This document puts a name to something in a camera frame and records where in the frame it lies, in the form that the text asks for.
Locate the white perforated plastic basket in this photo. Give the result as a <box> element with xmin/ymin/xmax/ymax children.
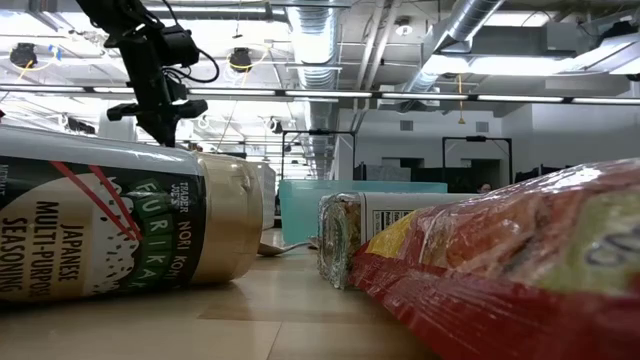
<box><xmin>248</xmin><ymin>161</ymin><xmax>278</xmax><ymax>231</ymax></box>

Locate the red Maruchan ramen packet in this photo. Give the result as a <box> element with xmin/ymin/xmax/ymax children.
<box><xmin>348</xmin><ymin>158</ymin><xmax>640</xmax><ymax>360</ymax></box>

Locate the white pillar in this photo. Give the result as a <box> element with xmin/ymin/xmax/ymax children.
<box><xmin>97</xmin><ymin>107</ymin><xmax>139</xmax><ymax>142</ymax></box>

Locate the slanted silver air duct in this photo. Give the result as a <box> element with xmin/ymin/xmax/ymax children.
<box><xmin>399</xmin><ymin>0</ymin><xmax>506</xmax><ymax>96</ymax></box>

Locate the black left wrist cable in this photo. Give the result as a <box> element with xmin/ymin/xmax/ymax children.
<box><xmin>162</xmin><ymin>47</ymin><xmax>222</xmax><ymax>85</ymax></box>

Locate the silver metal spoon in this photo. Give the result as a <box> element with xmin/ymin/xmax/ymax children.
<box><xmin>257</xmin><ymin>239</ymin><xmax>321</xmax><ymax>258</ymax></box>

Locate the white label seasoning shaker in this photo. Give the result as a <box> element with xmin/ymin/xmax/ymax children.
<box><xmin>316</xmin><ymin>191</ymin><xmax>481</xmax><ymax>291</ymax></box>

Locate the teal translucent plastic tray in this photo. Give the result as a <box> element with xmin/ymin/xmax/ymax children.
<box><xmin>278</xmin><ymin>179</ymin><xmax>449</xmax><ymax>246</ymax></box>

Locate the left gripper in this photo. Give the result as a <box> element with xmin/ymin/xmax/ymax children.
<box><xmin>106</xmin><ymin>29</ymin><xmax>210</xmax><ymax>148</ymax></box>

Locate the LED light bar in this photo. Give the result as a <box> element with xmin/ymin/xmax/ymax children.
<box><xmin>0</xmin><ymin>83</ymin><xmax>640</xmax><ymax>106</ymax></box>

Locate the wide silver air duct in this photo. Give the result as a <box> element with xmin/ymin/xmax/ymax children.
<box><xmin>285</xmin><ymin>0</ymin><xmax>342</xmax><ymax>180</ymax></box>

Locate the black gantry frame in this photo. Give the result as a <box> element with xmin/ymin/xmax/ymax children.
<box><xmin>280</xmin><ymin>128</ymin><xmax>357</xmax><ymax>181</ymax></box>
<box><xmin>441</xmin><ymin>134</ymin><xmax>514</xmax><ymax>186</ymax></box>

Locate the black ceiling cord reel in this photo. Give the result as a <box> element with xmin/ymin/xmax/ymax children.
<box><xmin>8</xmin><ymin>42</ymin><xmax>39</xmax><ymax>69</ymax></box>
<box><xmin>228</xmin><ymin>46</ymin><xmax>254</xmax><ymax>72</ymax></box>

